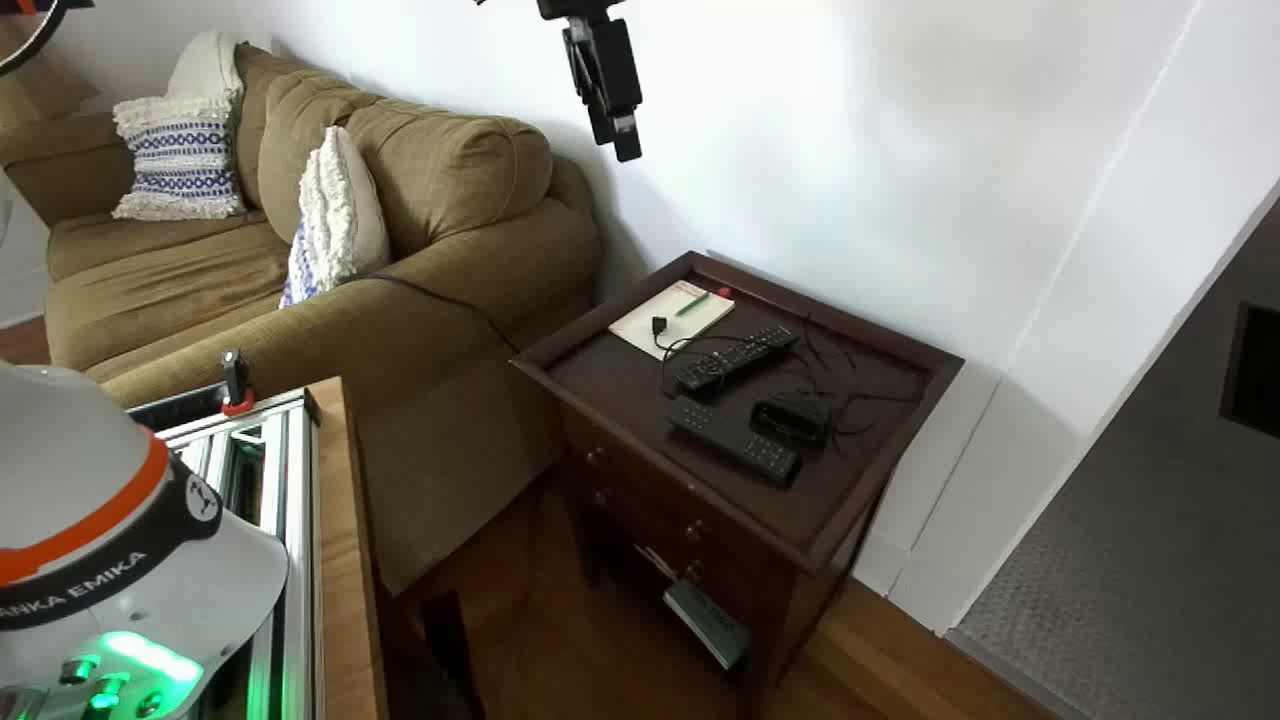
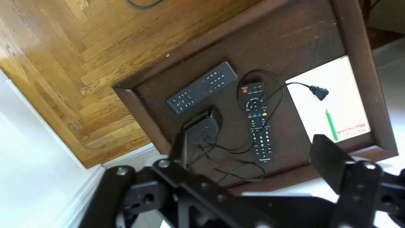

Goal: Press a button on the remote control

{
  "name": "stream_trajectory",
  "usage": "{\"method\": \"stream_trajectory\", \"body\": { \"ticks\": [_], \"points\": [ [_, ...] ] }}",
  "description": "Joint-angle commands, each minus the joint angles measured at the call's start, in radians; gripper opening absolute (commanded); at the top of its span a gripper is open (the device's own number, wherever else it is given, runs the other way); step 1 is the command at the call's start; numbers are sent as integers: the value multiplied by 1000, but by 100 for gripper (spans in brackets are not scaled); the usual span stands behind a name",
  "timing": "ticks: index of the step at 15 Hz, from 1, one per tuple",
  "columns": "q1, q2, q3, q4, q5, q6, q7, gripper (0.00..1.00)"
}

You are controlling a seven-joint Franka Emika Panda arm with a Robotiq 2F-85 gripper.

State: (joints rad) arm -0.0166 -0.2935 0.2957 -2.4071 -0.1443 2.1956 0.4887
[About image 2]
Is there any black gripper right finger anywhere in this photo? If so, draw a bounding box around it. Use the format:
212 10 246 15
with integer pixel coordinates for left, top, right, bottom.
309 133 405 228

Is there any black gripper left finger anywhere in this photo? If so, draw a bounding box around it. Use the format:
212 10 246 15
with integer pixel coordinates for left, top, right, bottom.
79 130 270 228

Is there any black half-round button device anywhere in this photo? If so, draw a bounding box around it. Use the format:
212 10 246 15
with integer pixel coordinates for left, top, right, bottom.
180 107 223 148

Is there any slim dark grey remote control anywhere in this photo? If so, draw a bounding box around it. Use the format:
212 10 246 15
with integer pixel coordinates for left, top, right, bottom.
165 60 239 115

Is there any black remote with coloured buttons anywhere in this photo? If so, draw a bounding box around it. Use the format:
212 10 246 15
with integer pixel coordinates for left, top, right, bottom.
239 81 275 164

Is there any green pencil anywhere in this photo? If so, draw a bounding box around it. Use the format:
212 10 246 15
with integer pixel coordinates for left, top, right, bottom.
323 107 340 143

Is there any white paper sheet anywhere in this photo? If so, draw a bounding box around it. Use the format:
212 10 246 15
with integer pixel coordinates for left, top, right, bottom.
284 55 372 144

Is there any black cable with plug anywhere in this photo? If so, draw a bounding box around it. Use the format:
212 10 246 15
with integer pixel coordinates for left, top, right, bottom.
184 68 331 185

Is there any dark cable on floor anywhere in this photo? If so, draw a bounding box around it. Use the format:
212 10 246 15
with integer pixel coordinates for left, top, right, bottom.
125 0 164 11

